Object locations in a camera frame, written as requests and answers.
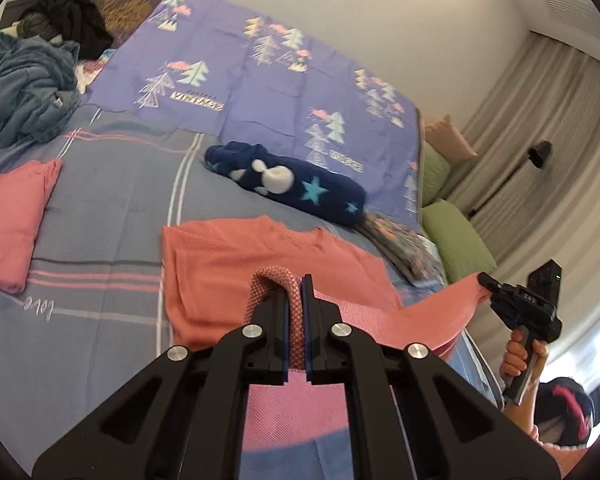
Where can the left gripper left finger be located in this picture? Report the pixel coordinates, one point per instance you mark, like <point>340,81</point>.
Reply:
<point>183,415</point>

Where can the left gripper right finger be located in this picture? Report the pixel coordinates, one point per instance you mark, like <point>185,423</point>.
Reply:
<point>410,415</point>

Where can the pink t-shirt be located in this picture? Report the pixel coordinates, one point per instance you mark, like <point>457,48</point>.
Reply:
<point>290,279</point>

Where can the person's forearm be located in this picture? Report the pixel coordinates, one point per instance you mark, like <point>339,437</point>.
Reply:
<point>521,415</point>

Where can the black clothes pile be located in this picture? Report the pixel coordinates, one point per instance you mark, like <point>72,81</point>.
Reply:
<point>74,20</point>

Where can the right hand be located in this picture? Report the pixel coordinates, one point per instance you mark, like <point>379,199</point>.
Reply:
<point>514,361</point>

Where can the green cushion near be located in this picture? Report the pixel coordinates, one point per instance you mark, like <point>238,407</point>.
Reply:
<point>461,249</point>

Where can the green cushion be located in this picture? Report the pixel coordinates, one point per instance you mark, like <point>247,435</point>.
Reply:
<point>435,171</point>
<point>461,249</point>

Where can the dark red-striped cap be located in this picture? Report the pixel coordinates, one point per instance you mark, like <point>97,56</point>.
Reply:
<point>563,413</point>

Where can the beige curtain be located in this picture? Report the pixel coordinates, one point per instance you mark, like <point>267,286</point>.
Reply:
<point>533,191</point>

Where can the folded floral patterned garment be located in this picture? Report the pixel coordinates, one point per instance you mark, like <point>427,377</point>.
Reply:
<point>404,248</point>

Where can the grey-blue striped bed sheet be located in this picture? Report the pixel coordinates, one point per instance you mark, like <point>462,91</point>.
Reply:
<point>142,247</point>

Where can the black floor lamp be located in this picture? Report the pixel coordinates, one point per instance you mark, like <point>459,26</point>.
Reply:
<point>537,156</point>

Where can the green cushion far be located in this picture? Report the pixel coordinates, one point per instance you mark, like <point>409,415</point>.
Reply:
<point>435,171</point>

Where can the beige cushion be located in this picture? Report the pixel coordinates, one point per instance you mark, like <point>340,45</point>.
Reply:
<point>447,140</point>

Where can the navy star plush blanket roll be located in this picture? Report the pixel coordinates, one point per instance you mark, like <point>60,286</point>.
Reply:
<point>289,181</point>

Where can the folded pink garment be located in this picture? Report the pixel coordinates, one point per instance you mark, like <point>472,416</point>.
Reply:
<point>24,194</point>

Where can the purple tree print pillow cover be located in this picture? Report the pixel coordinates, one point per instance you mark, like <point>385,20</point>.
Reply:
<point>217,68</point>

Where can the teal crumpled blanket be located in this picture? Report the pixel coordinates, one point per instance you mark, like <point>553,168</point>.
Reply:
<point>38,91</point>

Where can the brown patterned pillow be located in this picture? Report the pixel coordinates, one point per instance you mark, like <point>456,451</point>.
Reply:
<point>122,17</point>

